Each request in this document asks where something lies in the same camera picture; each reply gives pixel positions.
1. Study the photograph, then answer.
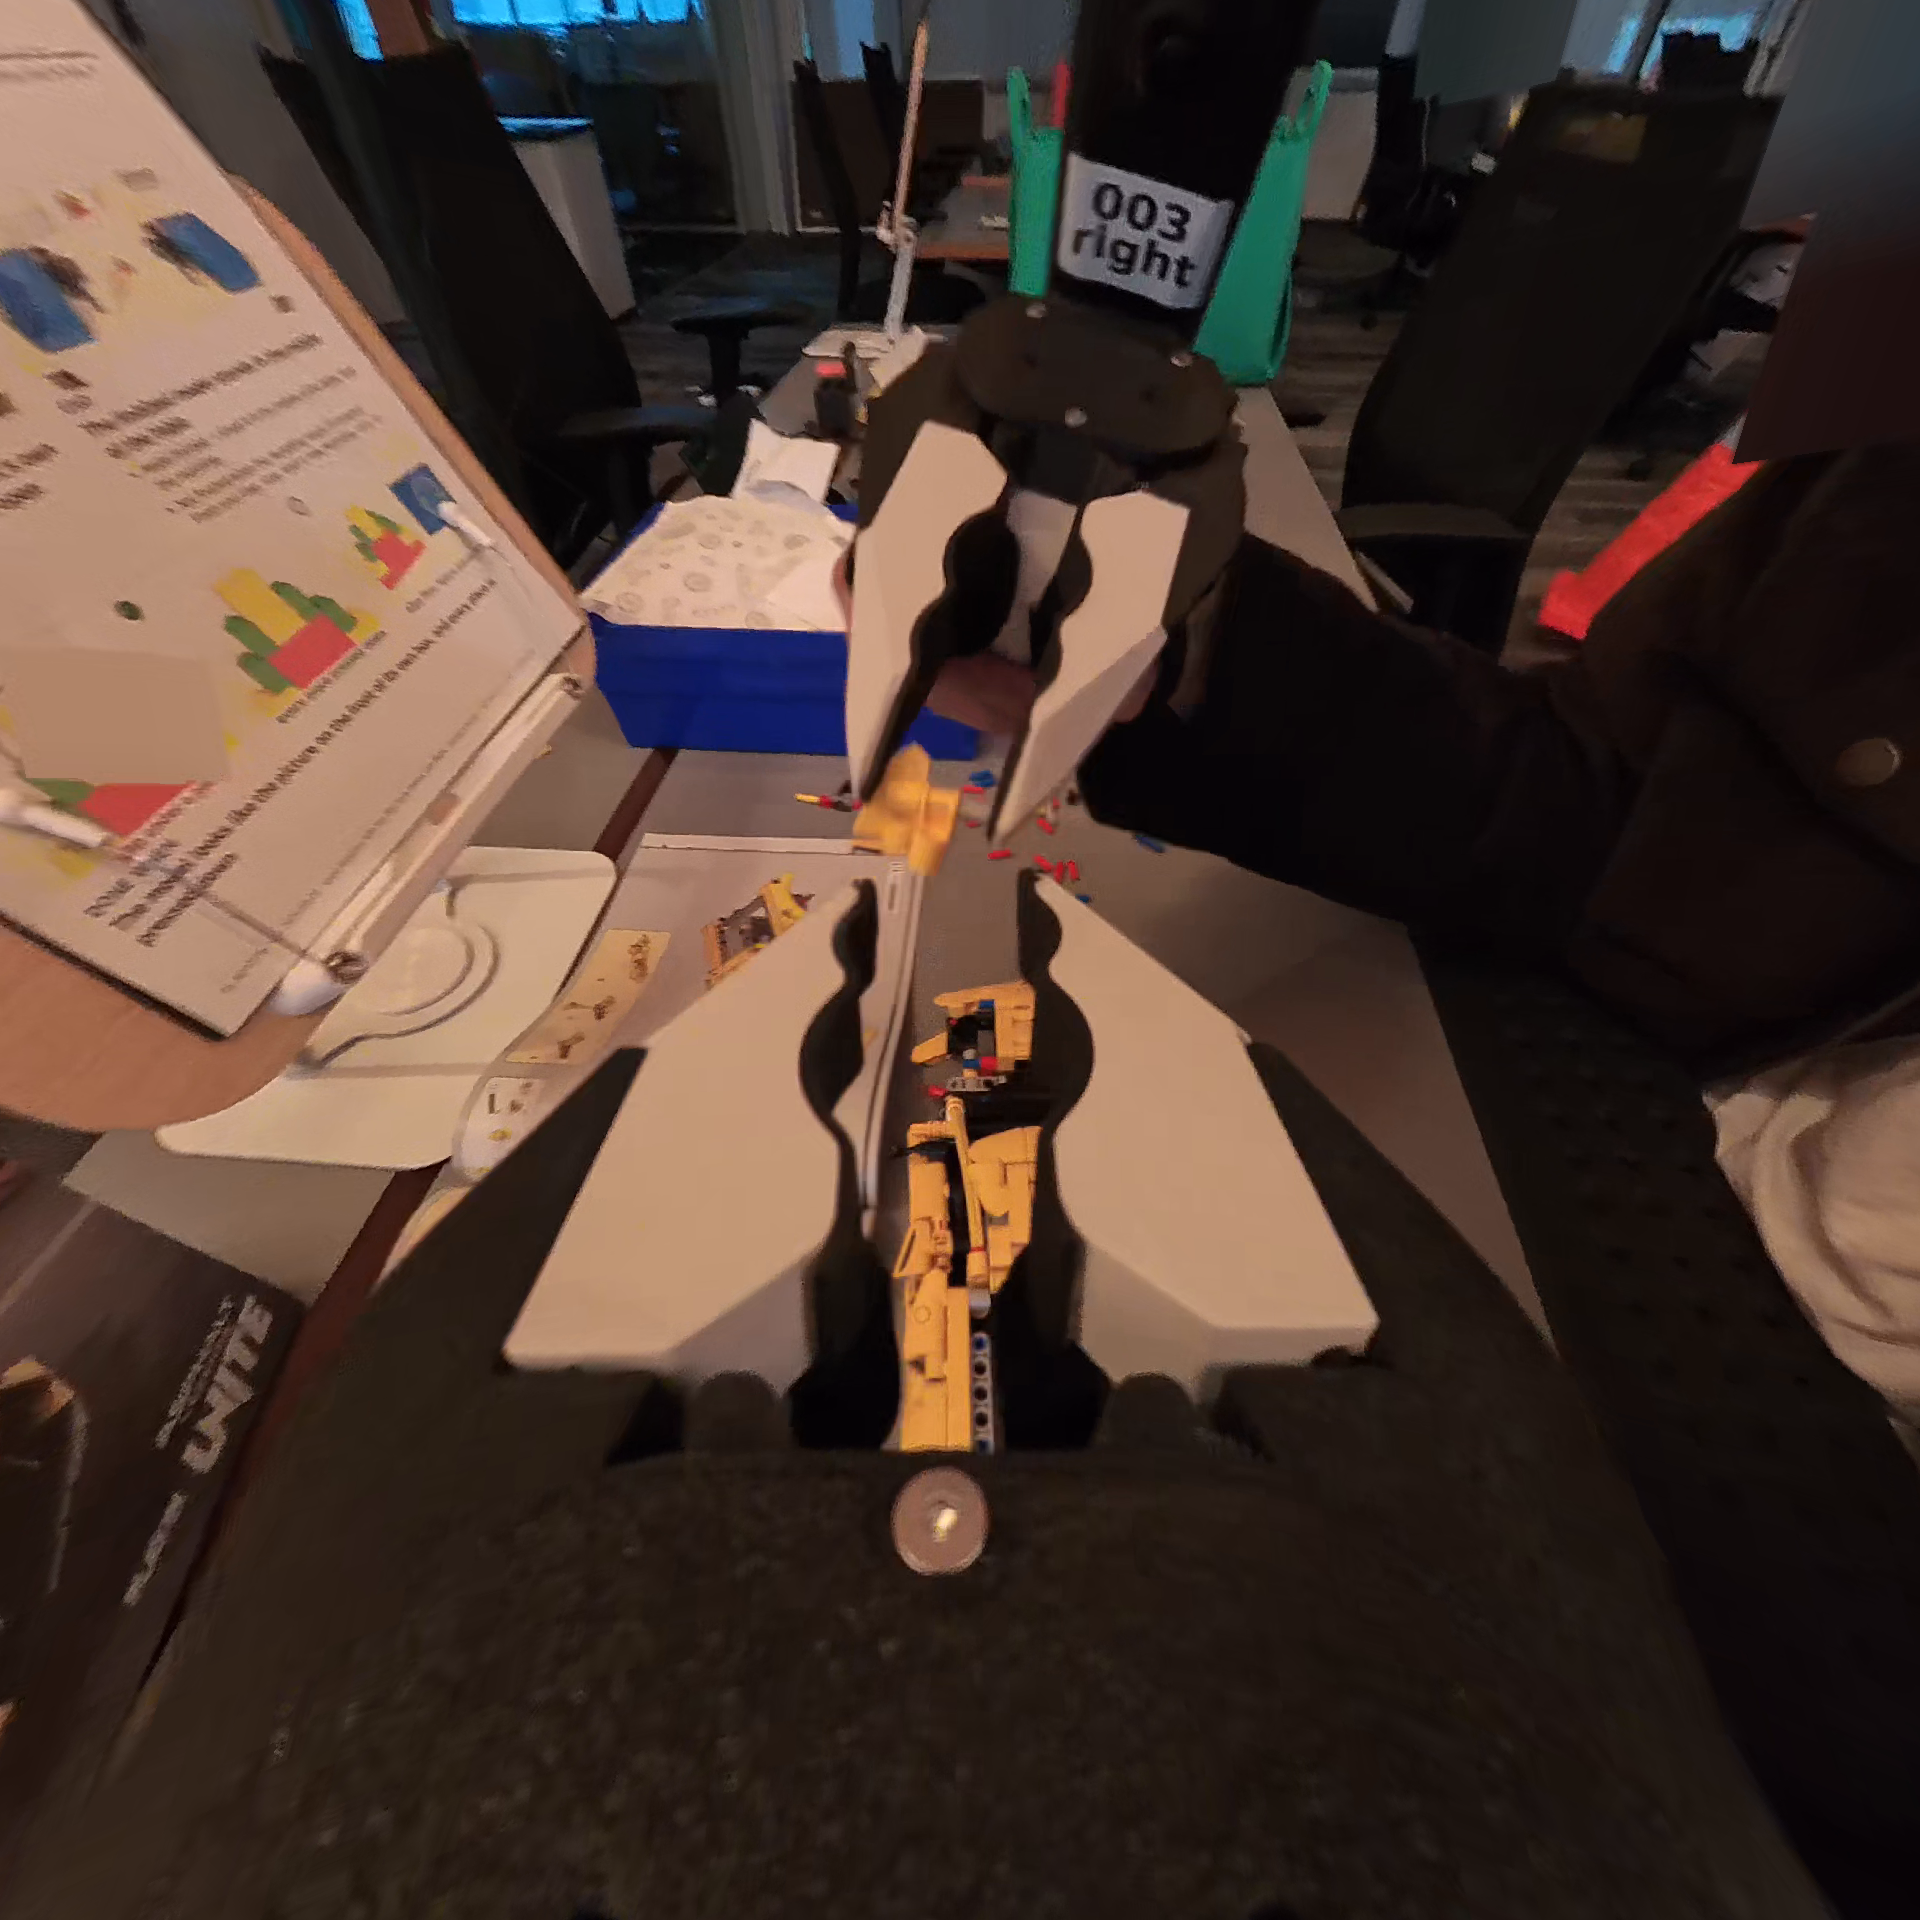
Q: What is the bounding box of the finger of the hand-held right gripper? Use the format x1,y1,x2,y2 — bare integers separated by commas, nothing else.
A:
843,421,1011,807
982,488,1194,846

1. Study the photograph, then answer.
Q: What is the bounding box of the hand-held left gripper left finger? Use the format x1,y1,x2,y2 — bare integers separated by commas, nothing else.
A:
503,883,883,1384

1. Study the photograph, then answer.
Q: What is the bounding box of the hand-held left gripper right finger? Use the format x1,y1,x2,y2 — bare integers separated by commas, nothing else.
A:
1017,871,1380,1379

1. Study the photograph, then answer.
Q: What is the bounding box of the yellow brick model car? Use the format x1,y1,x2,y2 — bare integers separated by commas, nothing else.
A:
891,976,1047,1452

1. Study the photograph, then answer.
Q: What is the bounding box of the instruction booklet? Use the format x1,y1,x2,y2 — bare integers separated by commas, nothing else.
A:
451,831,934,1191

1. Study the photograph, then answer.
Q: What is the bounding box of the person's right forearm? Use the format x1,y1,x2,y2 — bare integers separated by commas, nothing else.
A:
1077,435,1920,1081

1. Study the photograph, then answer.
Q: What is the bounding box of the person's right hand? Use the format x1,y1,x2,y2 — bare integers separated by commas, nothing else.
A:
930,653,1047,740

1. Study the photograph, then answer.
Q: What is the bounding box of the blue plastic bin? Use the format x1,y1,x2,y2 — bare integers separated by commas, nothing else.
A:
585,502,980,755

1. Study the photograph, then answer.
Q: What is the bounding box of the green plastic bin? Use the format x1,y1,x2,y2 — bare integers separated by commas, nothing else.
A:
1002,59,1339,387

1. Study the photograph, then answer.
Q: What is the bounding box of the pile of small coloured bricks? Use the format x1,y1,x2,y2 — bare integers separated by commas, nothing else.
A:
795,766,1174,888

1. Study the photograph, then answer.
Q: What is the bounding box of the black office chair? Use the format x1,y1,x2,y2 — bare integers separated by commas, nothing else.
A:
262,41,785,576
1334,76,1789,649

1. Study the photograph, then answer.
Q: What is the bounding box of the black dotted rubber mat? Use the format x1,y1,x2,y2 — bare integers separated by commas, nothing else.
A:
1425,959,1920,1920

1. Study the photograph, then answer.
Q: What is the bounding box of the red chair part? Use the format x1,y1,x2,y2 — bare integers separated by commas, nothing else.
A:
1543,448,1761,641

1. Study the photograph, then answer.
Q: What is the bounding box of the black toy car set box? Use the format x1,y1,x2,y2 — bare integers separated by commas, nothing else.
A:
0,1183,319,1800

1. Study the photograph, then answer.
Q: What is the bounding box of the white printed sheet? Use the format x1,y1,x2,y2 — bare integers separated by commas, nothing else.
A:
0,0,583,1039

